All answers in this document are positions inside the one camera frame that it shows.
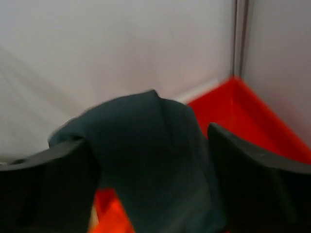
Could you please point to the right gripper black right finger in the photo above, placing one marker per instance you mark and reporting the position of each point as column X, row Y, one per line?
column 262, row 192

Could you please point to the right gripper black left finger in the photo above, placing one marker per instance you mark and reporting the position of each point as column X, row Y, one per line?
column 49, row 192

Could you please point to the dark navy shorts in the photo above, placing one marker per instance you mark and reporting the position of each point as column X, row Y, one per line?
column 153, row 153

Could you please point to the red plastic bin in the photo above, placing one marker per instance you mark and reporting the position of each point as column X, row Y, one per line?
column 234, row 107

